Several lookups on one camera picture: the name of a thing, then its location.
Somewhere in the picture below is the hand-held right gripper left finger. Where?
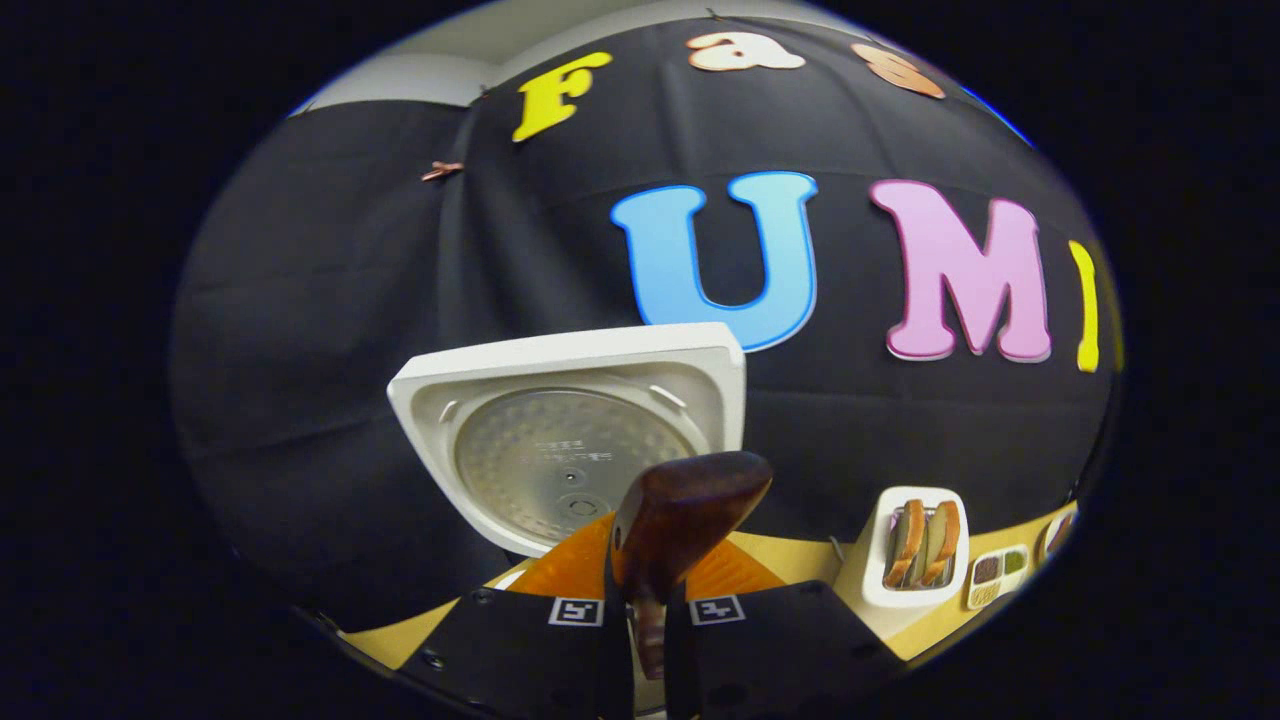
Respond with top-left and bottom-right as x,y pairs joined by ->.
395,512 -> 633,720

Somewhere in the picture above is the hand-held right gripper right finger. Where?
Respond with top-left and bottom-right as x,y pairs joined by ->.
665,535 -> 906,720

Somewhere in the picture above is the brown wooden spoon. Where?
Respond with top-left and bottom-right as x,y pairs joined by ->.
610,451 -> 774,681

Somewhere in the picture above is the white rice cooker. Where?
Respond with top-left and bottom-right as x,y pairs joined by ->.
387,322 -> 747,591

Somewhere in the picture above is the white toaster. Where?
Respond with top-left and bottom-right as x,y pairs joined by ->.
835,486 -> 970,641

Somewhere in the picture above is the toasted bread slice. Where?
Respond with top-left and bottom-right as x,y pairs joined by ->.
884,499 -> 927,589
920,500 -> 962,587

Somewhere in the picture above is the white divided grain dish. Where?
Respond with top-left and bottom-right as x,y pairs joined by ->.
965,545 -> 1030,611

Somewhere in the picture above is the small white round plate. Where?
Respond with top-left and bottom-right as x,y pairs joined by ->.
1038,508 -> 1079,563

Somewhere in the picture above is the black backdrop cloth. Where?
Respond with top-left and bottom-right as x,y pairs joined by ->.
170,15 -> 1126,636

